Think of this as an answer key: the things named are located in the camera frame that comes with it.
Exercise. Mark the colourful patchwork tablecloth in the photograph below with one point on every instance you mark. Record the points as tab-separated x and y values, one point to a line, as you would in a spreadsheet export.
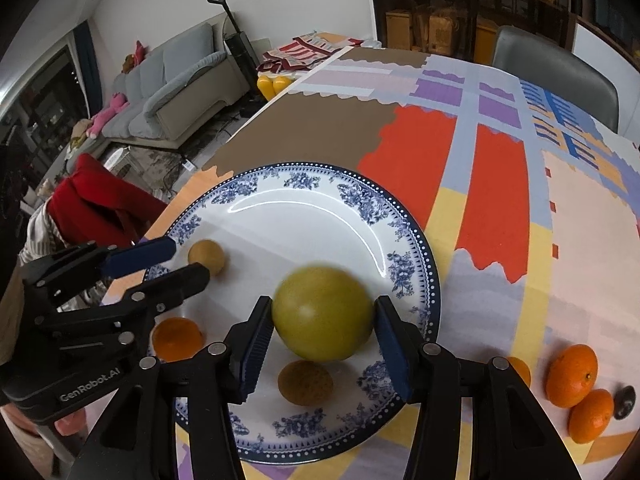
575	260

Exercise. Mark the brown plush toy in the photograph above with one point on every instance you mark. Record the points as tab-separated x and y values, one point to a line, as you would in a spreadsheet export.
129	62

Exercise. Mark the person's left hand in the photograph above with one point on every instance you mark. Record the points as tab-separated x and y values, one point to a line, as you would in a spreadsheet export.
67	429

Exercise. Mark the blue floral white plate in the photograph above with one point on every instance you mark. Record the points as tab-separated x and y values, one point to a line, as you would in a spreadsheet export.
310	220

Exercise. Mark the small brown round fruit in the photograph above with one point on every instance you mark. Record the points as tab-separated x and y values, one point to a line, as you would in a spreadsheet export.
305	382
210	255

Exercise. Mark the person's left forearm striped sleeve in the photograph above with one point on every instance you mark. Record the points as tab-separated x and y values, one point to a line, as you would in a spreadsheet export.
40	230

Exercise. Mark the yellow plastic bottle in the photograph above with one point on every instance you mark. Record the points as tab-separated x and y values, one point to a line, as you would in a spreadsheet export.
265	88
281	84

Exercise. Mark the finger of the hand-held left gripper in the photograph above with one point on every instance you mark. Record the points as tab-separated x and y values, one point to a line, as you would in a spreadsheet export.
142	256
175	282

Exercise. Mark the grey padded chair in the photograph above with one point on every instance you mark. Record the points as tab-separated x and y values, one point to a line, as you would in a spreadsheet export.
555	75

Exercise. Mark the large orange tangerine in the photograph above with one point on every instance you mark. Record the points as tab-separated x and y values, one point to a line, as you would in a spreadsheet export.
570	375

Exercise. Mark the pink plush toy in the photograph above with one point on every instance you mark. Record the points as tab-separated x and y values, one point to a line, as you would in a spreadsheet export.
107	115

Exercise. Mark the black upright vacuum cleaner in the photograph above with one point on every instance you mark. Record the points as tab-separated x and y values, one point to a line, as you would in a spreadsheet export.
237	47

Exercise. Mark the yellow-green round pear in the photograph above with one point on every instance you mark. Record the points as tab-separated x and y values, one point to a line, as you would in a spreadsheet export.
320	310

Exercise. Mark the wooden storage shelf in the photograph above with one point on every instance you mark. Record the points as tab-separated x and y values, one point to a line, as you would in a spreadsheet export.
475	5

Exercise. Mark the red striped folded cloth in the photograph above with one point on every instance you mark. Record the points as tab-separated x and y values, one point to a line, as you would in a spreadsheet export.
300	52

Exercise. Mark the blue curtain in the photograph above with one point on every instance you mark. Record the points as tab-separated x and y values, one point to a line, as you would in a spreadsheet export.
87	57

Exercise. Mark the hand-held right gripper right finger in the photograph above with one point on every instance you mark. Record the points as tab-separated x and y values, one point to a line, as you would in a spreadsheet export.
392	352

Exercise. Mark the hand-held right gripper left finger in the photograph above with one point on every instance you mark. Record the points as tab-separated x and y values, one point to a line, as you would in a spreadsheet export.
252	355

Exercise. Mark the small dark round object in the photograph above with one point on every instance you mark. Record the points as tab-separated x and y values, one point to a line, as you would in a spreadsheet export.
625	401

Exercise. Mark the grey sofa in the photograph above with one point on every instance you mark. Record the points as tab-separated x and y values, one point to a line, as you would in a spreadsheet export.
170	90

